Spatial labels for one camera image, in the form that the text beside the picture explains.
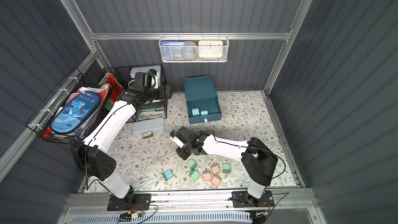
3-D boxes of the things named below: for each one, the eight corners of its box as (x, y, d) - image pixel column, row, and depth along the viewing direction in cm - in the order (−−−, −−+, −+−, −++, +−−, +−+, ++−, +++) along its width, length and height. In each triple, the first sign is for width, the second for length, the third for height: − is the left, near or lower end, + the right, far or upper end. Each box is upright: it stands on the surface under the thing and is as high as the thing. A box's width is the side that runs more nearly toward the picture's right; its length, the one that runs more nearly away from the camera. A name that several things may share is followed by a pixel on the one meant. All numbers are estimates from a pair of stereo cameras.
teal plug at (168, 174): (165, 181, 82) (164, 179, 79) (163, 174, 84) (162, 173, 81) (173, 176, 83) (173, 174, 81) (171, 170, 85) (170, 168, 83)
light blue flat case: (133, 134, 98) (132, 132, 96) (134, 124, 103) (133, 122, 101) (164, 128, 101) (164, 126, 99) (164, 119, 105) (163, 117, 103)
